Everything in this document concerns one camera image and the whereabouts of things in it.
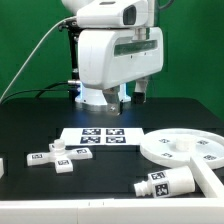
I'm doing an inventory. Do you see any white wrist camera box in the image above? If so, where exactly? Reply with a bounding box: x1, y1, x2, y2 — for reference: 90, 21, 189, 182
76, 0, 148, 28

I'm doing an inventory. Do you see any small white block left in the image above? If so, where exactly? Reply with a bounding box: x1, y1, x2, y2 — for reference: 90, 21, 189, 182
0, 158, 4, 179

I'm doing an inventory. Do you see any white round table top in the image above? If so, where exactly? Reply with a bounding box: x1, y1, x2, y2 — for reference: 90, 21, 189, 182
140, 128, 224, 169

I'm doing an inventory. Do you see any black cable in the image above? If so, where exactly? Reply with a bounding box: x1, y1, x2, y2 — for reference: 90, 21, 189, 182
0, 81, 72, 105

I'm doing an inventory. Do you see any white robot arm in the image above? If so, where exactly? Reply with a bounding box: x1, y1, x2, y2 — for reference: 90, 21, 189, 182
61, 0, 175, 114

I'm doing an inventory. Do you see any white L-shaped frame border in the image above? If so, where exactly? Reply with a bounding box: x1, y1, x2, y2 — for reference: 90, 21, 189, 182
0, 156, 224, 224

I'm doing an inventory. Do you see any white marker tag sheet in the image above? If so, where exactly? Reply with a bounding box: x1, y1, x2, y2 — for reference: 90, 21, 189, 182
60, 128, 144, 146

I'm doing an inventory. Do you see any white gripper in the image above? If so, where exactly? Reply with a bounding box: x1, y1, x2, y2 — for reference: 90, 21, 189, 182
78, 27, 163, 107

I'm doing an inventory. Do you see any white cable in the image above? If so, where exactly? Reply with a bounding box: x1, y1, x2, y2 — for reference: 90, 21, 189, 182
0, 15, 78, 103

